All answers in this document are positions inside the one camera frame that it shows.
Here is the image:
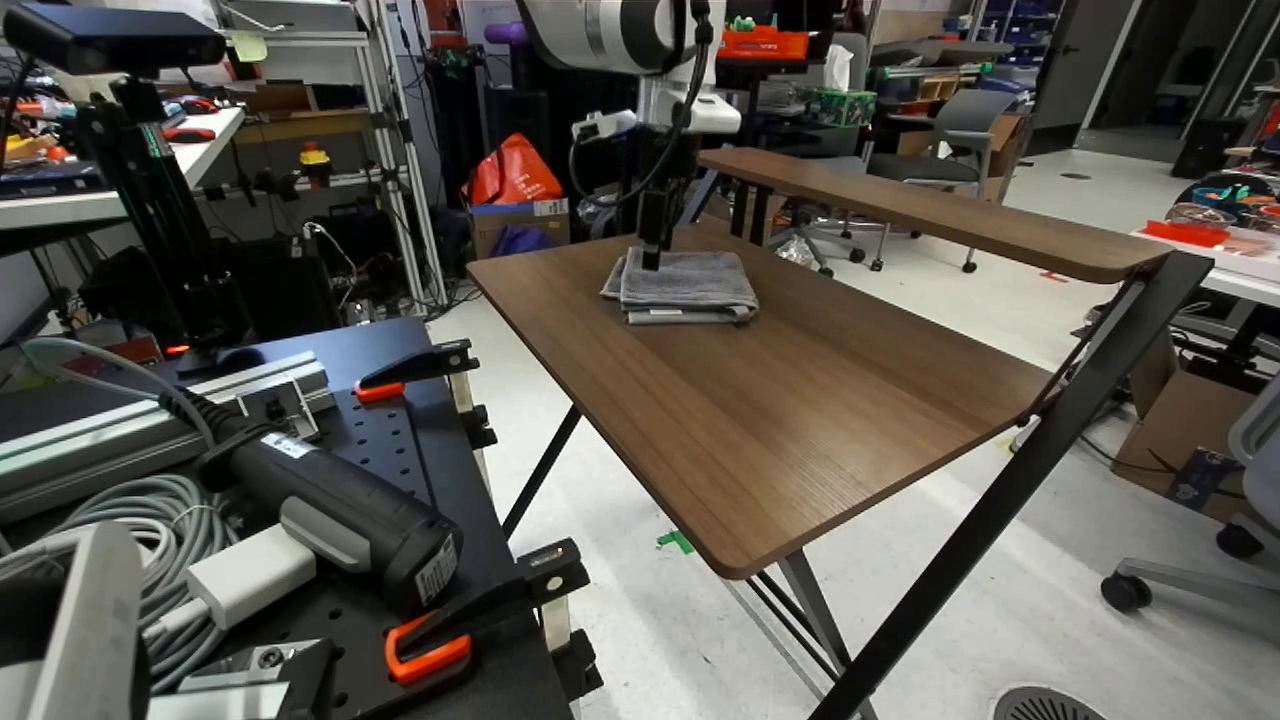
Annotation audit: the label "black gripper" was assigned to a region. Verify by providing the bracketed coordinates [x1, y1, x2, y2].
[633, 123, 703, 277]

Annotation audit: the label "grey towel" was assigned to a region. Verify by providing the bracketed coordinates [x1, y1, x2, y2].
[596, 244, 764, 334]

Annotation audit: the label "cardboard box with blue print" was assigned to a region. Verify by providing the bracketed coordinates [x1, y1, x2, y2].
[465, 197, 576, 260]

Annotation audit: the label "orange bag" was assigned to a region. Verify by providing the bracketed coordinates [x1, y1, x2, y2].
[460, 127, 570, 211]

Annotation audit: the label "orange plastic bin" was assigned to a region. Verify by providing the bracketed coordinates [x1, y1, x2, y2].
[716, 23, 817, 70]

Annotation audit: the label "green packaged items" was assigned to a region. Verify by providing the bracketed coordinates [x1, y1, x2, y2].
[805, 83, 883, 127]

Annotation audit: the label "white bottle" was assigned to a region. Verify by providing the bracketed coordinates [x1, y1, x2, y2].
[820, 39, 861, 95]

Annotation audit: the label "white metal shelf rack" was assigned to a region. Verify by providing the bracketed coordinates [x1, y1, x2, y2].
[250, 0, 451, 322]

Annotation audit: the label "wooden desk raised shelf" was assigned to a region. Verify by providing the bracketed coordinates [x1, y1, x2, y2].
[694, 145, 1174, 287]

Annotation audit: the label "black perforated mounting board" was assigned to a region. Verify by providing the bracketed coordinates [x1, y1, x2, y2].
[154, 312, 606, 720]

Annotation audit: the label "grey office chair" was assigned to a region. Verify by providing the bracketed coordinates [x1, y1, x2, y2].
[797, 83, 1038, 282]

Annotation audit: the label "black handheld power tool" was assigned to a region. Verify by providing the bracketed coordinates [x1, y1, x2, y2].
[195, 421, 466, 622]

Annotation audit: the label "brown wooden table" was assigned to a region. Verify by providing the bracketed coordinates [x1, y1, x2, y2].
[498, 247, 1214, 720]

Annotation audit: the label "black tripod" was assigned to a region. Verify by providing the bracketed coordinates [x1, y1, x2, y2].
[68, 74, 258, 357]

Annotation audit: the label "white power adapter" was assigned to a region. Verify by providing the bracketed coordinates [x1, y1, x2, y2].
[181, 522, 320, 631]

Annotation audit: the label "red flat object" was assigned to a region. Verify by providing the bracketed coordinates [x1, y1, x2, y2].
[1140, 215, 1230, 255]

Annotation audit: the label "aluminium extrusion bar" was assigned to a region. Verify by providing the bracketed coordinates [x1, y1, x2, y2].
[0, 350, 337, 529]

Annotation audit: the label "brown cardboard box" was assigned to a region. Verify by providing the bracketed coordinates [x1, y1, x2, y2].
[1106, 368, 1260, 529]

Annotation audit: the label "white side table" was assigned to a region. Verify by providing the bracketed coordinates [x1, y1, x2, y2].
[0, 99, 250, 239]

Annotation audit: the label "colourful patterned bag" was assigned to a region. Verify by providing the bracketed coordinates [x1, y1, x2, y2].
[1162, 167, 1280, 239]

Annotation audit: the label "white table with clutter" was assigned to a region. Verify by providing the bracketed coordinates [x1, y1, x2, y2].
[1130, 211, 1280, 312]

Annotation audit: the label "round black floor grille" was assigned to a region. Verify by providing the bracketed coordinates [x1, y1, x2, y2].
[986, 685, 1106, 720]

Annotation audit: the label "grey chair with black casters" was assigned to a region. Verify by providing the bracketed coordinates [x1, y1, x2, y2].
[1094, 378, 1280, 622]

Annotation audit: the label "grey box housing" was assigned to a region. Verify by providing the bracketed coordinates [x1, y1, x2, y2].
[0, 526, 150, 720]

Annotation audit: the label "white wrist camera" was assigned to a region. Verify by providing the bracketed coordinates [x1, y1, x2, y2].
[567, 103, 645, 149]

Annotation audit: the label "black clamp with orange handle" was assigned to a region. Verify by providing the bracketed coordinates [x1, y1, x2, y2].
[379, 537, 596, 693]
[349, 338, 483, 412]

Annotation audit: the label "grey coiled cable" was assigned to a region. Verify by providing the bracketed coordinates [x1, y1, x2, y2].
[49, 467, 247, 693]

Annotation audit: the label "black camera on tripod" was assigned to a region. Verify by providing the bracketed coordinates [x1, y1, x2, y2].
[0, 0, 230, 79]

